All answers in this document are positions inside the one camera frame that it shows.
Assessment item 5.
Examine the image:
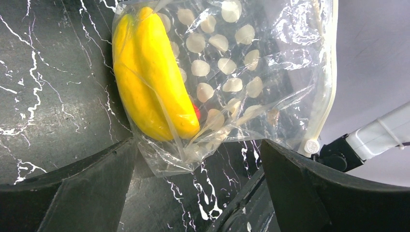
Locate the clear zip top bag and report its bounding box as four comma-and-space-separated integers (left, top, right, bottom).
112, 0, 338, 177

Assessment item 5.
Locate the red fake chili pepper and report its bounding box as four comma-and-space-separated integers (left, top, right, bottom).
193, 104, 201, 121

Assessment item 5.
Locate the yellow fake banana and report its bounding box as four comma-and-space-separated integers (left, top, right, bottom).
112, 7, 200, 141

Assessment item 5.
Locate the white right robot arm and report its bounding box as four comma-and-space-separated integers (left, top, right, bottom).
311, 102, 410, 173

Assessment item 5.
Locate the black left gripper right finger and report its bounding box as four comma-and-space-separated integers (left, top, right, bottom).
260, 140, 410, 232

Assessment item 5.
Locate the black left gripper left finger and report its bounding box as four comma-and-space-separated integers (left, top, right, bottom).
0, 139, 134, 232

